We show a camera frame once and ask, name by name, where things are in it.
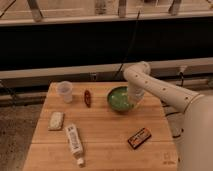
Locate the white rectangular sponge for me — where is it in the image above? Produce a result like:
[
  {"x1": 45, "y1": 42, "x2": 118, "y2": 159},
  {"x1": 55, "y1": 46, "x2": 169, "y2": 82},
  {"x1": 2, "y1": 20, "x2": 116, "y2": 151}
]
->
[{"x1": 48, "y1": 112, "x2": 64, "y2": 131}]

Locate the black orange small box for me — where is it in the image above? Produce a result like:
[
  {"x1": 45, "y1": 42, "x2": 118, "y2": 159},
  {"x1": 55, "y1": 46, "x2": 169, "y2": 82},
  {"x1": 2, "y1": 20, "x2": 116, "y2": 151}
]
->
[{"x1": 127, "y1": 128, "x2": 151, "y2": 149}]

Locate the black hanging cable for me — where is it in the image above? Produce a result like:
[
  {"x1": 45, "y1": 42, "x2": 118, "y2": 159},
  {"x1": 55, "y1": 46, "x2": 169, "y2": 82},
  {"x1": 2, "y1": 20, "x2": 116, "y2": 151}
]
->
[{"x1": 111, "y1": 9, "x2": 141, "y2": 81}]

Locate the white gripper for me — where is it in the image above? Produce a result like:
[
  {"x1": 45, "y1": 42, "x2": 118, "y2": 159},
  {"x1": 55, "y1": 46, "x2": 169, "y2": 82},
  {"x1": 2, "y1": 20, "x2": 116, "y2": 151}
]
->
[{"x1": 127, "y1": 84, "x2": 144, "y2": 105}]

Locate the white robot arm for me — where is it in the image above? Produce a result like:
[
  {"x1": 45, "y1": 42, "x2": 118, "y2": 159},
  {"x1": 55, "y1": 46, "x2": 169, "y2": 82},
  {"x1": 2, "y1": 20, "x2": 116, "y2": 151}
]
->
[{"x1": 123, "y1": 61, "x2": 213, "y2": 171}]

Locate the green ceramic bowl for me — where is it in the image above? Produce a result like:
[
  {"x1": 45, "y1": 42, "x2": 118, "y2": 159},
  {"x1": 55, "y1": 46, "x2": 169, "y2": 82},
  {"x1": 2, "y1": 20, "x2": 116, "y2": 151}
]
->
[{"x1": 107, "y1": 86, "x2": 134, "y2": 112}]

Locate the clear plastic cup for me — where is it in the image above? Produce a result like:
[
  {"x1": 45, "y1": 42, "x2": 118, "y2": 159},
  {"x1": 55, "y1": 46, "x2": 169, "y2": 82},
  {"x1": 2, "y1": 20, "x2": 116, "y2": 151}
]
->
[{"x1": 56, "y1": 81, "x2": 73, "y2": 103}]

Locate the white wall plug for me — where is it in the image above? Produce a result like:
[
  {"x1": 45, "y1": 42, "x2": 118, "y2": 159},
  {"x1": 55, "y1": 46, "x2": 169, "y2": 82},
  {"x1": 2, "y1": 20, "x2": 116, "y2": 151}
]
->
[{"x1": 179, "y1": 65, "x2": 187, "y2": 74}]

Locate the white tube with cap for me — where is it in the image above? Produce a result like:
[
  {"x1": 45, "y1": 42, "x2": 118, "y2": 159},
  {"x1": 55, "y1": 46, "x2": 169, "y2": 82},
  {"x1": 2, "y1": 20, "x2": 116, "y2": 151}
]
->
[{"x1": 65, "y1": 124, "x2": 85, "y2": 167}]

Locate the black cable bundle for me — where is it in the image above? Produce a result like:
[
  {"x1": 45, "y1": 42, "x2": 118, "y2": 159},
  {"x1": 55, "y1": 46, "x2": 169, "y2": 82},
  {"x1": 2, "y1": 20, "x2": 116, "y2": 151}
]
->
[{"x1": 161, "y1": 99, "x2": 184, "y2": 139}]

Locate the small dark red object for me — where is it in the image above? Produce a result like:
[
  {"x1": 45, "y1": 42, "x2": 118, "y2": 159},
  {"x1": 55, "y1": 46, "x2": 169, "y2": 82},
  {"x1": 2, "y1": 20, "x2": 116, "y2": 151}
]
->
[{"x1": 84, "y1": 90, "x2": 91, "y2": 108}]

